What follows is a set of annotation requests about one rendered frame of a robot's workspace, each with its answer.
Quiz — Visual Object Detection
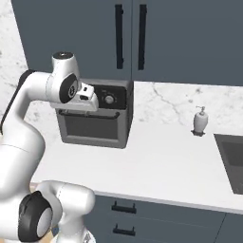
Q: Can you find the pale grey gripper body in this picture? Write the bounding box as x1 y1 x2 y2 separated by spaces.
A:
49 91 100 113

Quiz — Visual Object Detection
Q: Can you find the white soap dispenser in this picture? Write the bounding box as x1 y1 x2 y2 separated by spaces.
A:
190 105 210 138

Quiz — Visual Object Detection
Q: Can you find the dark blue base cupboard door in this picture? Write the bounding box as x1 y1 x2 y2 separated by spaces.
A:
214 212 243 243

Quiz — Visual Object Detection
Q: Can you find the dark grey sink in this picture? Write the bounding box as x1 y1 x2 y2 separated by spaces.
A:
213 133 243 196

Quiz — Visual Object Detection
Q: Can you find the silver toaster oven knob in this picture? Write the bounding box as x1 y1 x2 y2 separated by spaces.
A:
103 94 116 105

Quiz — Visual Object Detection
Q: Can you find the black toaster oven door handle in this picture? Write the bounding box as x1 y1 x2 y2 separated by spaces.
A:
58 109 122 121

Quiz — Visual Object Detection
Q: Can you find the long black cupboard handle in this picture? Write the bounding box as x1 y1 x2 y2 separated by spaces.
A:
137 4 148 71
114 4 125 70

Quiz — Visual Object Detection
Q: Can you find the toaster oven glass door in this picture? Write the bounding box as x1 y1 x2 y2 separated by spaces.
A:
56 108 128 147

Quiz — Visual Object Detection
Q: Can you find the short black drawer handle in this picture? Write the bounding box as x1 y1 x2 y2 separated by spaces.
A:
110 200 138 215
112 223 137 237

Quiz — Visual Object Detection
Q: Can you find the grey toaster oven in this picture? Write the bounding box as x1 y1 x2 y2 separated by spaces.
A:
55 79 135 150

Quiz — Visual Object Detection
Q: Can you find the dark blue drawer front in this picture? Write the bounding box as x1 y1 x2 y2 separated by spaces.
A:
83 215 223 243
89 194 228 230

